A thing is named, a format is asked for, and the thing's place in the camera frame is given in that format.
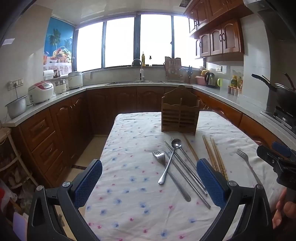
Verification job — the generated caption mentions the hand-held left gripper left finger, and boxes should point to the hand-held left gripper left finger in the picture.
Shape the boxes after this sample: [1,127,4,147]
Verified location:
[27,159,103,241]

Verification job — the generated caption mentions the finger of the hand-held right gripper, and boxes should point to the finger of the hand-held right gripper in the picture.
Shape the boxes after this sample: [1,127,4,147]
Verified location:
[257,145,285,168]
[272,141,292,158]

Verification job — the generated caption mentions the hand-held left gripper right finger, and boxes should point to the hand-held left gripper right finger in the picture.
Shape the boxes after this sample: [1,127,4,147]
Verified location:
[196,158,274,241]

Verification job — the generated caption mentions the slim metal fork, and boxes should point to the slim metal fork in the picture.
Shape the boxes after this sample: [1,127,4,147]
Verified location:
[236,149,263,185]

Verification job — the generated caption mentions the wooden chopstick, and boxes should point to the wooden chopstick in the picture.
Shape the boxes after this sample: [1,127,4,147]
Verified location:
[202,136,217,171]
[209,137,226,180]
[184,134,199,162]
[204,136,220,172]
[212,138,229,181]

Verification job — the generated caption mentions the metal chopstick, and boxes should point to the metal chopstick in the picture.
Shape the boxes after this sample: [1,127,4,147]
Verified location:
[172,138,208,196]
[164,141,211,209]

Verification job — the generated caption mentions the metal spoon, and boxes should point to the metal spoon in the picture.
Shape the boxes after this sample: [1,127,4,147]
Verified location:
[158,138,183,185]

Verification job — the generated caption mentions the wide metal fork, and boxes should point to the wide metal fork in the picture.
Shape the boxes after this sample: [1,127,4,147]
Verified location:
[152,151,191,202]

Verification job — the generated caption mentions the wooden utensil holder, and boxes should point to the wooden utensil holder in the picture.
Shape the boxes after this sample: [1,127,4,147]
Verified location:
[161,85,201,135]

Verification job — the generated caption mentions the person's right hand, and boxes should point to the person's right hand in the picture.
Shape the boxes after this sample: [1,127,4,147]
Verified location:
[273,188,296,229]

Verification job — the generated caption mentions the gas stove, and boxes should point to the gas stove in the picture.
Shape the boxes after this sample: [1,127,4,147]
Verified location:
[260,105,296,133]

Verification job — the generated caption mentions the white floral tablecloth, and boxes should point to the white floral tablecloth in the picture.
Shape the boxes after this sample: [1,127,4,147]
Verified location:
[84,112,287,241]

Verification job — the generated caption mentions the black wok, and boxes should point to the black wok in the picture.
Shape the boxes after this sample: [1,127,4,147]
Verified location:
[252,73,296,112]

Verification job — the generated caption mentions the wooden base cabinets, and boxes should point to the wooden base cabinets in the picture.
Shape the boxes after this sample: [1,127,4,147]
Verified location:
[10,86,278,189]

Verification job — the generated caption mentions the row of spice jars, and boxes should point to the row of spice jars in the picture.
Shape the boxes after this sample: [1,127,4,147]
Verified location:
[228,86,242,97]

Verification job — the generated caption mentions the white storage rack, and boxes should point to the white storage rack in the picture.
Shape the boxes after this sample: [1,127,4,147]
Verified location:
[0,127,39,232]

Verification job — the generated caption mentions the grey kitchen countertop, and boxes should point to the grey kitchen countertop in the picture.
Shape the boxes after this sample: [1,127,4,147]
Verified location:
[2,81,296,149]

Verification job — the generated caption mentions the electric kettle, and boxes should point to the electric kettle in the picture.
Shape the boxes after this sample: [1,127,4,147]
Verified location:
[204,72,216,88]

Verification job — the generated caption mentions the small white appliance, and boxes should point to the small white appliance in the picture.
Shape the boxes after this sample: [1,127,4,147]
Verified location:
[54,79,68,94]

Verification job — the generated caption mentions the white and red rice cooker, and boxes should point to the white and red rice cooker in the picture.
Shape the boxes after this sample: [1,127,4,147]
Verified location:
[28,81,54,105]

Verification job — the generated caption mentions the tall white rice cooker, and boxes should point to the tall white rice cooker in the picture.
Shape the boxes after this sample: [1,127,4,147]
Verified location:
[68,71,83,90]

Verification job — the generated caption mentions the metal inner pot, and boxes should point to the metal inner pot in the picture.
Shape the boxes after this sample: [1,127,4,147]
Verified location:
[5,95,28,119]

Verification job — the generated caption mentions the dark scissors holder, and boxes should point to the dark scissors holder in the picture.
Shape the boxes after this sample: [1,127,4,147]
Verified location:
[186,65,194,84]

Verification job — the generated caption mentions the wooden knife rack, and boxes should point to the wooden knife rack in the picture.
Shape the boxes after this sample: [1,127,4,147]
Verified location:
[164,56,186,82]

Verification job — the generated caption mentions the range hood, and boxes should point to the range hood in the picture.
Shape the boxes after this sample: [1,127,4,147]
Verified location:
[243,0,296,77]

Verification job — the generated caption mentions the kitchen faucet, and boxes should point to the kitchen faucet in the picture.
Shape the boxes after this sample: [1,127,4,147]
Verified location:
[131,59,145,82]

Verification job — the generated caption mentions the kitchen window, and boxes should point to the kitchen window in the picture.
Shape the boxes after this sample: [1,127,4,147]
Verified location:
[75,14,204,72]

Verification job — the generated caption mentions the long white wall outlet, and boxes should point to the long white wall outlet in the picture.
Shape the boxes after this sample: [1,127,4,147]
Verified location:
[8,79,25,90]

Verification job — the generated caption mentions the wooden wall cabinets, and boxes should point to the wooden wall cabinets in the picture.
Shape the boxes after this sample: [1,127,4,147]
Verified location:
[185,0,254,59]

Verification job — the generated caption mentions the fruit and palm wall poster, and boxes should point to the fruit and palm wall poster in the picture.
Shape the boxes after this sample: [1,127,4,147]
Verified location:
[43,17,75,73]

